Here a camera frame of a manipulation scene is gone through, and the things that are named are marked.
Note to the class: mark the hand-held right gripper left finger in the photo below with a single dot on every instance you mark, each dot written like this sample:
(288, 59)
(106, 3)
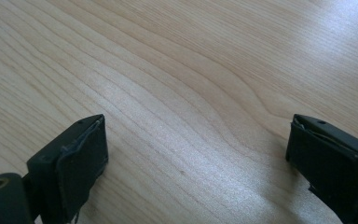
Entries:
(74, 161)

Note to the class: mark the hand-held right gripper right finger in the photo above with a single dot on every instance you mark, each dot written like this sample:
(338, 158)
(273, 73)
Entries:
(332, 165)

